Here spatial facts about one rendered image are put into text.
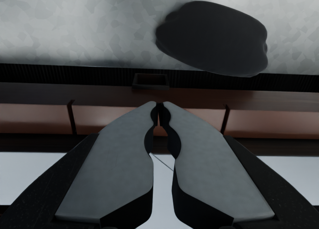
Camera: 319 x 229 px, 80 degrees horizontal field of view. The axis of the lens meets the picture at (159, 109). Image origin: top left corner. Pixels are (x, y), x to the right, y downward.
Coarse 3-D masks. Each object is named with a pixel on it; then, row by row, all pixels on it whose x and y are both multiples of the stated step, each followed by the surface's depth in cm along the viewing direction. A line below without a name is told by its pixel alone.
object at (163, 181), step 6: (156, 174) 23; (162, 174) 23; (168, 174) 23; (156, 180) 23; (162, 180) 23; (168, 180) 24; (156, 186) 24; (162, 186) 24; (168, 186) 24; (156, 192) 25; (162, 192) 25; (168, 192) 25; (156, 198) 25; (162, 198) 25; (168, 198) 25
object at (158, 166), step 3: (150, 153) 21; (150, 156) 22; (153, 156) 22; (153, 159) 22; (156, 159) 22; (153, 162) 22; (156, 162) 22; (159, 162) 22; (162, 162) 22; (156, 165) 22; (159, 165) 22; (162, 165) 22; (165, 165) 22; (156, 168) 22; (159, 168) 22; (162, 168) 23; (165, 168) 23; (168, 168) 23; (156, 171) 23; (159, 171) 23; (162, 171) 23; (165, 171) 23; (168, 171) 23; (171, 171) 23
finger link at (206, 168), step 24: (168, 120) 11; (192, 120) 10; (168, 144) 10; (192, 144) 8; (216, 144) 8; (192, 168) 7; (216, 168) 7; (240, 168) 7; (192, 192) 6; (216, 192) 6; (240, 192) 6; (192, 216) 6; (216, 216) 6; (240, 216) 5; (264, 216) 6
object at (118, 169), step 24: (120, 120) 10; (144, 120) 10; (96, 144) 8; (120, 144) 8; (144, 144) 8; (96, 168) 7; (120, 168) 7; (144, 168) 7; (72, 192) 6; (96, 192) 6; (120, 192) 6; (144, 192) 6; (72, 216) 5; (96, 216) 5; (120, 216) 6; (144, 216) 6
